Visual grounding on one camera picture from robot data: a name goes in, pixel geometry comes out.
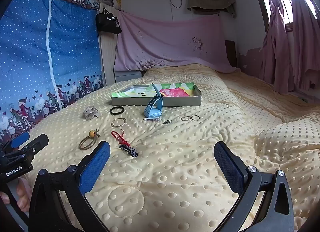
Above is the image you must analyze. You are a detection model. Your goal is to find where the light wooden cabinet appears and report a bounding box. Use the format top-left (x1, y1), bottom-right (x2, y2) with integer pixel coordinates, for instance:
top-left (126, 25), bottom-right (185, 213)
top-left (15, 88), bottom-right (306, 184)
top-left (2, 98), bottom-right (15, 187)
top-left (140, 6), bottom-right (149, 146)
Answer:
top-left (97, 3), bottom-right (119, 86)

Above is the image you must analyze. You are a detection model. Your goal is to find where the translucent hair claw clip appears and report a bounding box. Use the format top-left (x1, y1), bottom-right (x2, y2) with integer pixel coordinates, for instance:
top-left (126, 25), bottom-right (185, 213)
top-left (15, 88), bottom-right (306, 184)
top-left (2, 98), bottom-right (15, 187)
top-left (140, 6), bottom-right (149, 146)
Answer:
top-left (83, 106), bottom-right (101, 120)

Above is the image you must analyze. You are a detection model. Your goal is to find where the printed cardboard tray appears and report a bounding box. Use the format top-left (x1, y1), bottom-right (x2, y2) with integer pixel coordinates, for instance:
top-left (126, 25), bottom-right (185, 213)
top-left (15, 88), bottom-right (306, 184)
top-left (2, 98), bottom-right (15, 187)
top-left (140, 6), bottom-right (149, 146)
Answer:
top-left (111, 82), bottom-right (202, 107)

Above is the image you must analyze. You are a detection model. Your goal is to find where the blue dotted fabric wardrobe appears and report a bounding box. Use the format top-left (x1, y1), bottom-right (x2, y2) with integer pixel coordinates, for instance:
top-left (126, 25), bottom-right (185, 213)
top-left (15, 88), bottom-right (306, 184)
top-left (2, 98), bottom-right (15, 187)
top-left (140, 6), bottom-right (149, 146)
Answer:
top-left (0, 0), bottom-right (104, 147)

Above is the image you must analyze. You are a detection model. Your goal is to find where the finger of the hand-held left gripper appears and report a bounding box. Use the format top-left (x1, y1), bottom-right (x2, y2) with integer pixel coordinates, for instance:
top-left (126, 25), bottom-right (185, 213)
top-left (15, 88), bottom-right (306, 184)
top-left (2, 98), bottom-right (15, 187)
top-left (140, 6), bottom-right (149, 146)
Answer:
top-left (0, 131), bottom-right (30, 151)
top-left (7, 134), bottom-right (49, 159)

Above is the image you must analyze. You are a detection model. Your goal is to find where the white bedside box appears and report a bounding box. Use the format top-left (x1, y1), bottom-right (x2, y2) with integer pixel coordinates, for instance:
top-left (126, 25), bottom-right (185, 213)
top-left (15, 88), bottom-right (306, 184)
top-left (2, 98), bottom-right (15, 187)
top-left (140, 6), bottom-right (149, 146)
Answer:
top-left (114, 70), bottom-right (143, 84)

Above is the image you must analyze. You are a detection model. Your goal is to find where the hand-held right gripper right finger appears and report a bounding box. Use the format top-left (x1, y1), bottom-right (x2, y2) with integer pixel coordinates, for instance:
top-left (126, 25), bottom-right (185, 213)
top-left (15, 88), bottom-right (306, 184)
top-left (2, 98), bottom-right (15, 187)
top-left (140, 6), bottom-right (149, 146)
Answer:
top-left (212, 141), bottom-right (295, 232)

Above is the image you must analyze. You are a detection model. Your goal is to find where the yellow dotted blanket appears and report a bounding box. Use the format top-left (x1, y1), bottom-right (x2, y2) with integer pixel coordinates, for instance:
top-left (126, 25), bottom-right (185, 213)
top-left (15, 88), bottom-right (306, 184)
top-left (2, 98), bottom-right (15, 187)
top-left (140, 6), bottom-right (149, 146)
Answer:
top-left (0, 63), bottom-right (320, 232)

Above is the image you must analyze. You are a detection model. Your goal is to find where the person's left hand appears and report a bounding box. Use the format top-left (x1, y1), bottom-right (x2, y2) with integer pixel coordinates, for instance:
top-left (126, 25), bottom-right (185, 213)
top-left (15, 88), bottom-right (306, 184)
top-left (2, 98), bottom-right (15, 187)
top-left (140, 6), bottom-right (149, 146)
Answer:
top-left (0, 177), bottom-right (32, 212)

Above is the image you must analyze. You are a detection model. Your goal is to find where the pink hanging sheet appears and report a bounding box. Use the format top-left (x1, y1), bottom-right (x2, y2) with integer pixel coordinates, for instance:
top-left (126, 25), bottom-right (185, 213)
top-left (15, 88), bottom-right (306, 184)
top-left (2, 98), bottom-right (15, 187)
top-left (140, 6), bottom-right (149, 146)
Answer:
top-left (114, 11), bottom-right (240, 73)

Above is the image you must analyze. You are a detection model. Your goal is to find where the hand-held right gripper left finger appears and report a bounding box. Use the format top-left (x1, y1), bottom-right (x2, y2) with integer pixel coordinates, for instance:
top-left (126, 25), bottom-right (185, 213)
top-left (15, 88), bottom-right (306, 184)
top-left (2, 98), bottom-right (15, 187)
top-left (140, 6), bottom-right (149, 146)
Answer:
top-left (28, 141), bottom-right (111, 232)

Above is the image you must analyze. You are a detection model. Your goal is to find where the pink curtain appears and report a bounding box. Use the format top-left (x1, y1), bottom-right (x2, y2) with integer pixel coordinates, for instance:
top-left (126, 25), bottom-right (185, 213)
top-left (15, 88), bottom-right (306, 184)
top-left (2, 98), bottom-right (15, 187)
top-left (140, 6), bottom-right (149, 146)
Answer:
top-left (246, 0), bottom-right (320, 95)

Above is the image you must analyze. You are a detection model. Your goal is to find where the red cord bracelet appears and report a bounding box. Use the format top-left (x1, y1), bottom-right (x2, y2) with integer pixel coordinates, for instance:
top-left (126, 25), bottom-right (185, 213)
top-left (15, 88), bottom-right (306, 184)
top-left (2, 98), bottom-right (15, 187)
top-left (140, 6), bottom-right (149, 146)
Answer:
top-left (111, 129), bottom-right (130, 147)

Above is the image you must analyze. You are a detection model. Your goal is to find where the black tote bag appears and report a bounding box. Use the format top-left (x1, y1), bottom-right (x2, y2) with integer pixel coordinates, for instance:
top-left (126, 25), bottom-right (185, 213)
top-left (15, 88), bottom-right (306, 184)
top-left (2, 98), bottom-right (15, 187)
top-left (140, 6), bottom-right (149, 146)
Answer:
top-left (96, 7), bottom-right (122, 35)

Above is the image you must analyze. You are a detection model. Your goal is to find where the brown hair tie with bead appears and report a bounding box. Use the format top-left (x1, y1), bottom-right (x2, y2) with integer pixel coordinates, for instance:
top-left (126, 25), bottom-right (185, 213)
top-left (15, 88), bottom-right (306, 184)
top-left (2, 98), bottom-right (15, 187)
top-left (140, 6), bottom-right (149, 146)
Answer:
top-left (79, 129), bottom-right (100, 150)

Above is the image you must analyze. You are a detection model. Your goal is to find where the light blue wristwatch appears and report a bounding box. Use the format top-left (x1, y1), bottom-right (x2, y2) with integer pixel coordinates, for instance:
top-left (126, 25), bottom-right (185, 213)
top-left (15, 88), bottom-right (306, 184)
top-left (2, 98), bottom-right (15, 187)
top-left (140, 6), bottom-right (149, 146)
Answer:
top-left (144, 83), bottom-right (164, 119)

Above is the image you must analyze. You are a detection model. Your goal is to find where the black hair tie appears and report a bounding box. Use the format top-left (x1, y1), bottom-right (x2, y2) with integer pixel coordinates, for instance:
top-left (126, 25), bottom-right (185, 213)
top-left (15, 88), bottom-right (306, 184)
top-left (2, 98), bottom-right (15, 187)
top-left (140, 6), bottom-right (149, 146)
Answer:
top-left (110, 106), bottom-right (125, 116)

